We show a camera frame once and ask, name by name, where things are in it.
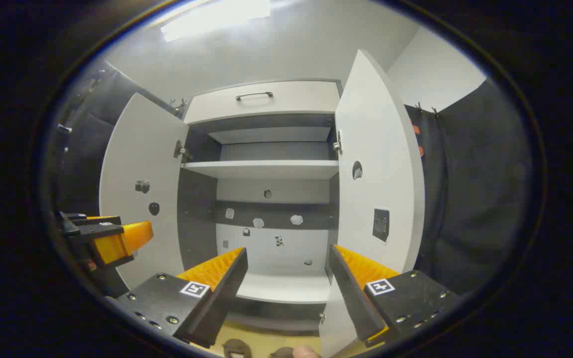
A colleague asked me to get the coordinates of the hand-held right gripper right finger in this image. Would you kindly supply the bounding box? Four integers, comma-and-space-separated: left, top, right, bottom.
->
327, 244, 462, 349

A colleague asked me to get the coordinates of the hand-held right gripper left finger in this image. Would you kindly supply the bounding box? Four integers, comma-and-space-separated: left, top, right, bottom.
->
116, 247, 249, 350

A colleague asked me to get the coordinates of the fuzzy brown shoe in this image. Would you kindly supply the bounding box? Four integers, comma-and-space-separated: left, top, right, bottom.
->
268, 345, 323, 358
222, 339, 252, 358

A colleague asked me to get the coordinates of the white shoe cabinet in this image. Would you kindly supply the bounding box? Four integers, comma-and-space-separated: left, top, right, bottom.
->
177, 78, 344, 335

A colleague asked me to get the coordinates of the white cabinet door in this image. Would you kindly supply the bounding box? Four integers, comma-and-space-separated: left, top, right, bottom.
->
98, 92, 190, 291
318, 49, 426, 358

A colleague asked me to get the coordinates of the white cabinet drawer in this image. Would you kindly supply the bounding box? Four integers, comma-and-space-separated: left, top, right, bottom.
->
183, 81, 342, 125

